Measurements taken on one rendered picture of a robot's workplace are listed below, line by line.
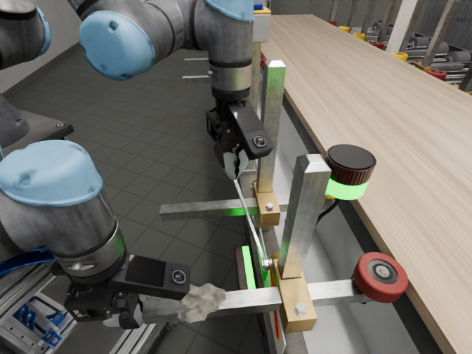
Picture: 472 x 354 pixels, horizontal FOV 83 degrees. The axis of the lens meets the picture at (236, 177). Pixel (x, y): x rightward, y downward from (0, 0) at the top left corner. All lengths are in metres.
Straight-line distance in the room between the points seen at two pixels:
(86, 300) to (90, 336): 0.86
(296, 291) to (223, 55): 0.41
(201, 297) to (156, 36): 0.40
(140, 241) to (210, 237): 0.42
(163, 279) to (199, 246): 1.23
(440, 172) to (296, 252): 0.50
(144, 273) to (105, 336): 0.88
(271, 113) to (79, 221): 0.40
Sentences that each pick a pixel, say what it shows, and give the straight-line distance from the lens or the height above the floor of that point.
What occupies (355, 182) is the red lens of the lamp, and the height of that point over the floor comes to 1.11.
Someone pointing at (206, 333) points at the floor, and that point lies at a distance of 1.41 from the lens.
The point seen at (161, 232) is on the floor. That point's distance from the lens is 1.75.
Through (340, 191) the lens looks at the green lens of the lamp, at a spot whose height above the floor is 1.09.
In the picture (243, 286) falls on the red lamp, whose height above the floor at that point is 0.70.
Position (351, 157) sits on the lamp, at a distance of 0.36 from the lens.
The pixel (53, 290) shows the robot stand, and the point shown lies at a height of 0.21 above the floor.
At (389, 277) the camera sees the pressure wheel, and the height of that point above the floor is 0.90.
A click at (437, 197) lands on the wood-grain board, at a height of 0.90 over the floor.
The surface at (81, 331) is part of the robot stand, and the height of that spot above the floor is 0.21.
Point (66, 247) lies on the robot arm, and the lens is 0.33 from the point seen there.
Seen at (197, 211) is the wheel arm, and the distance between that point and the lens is 0.66.
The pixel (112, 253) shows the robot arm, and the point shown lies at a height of 1.05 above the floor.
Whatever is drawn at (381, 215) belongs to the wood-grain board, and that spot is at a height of 0.90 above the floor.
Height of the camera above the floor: 1.32
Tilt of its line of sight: 40 degrees down
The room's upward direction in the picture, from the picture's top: straight up
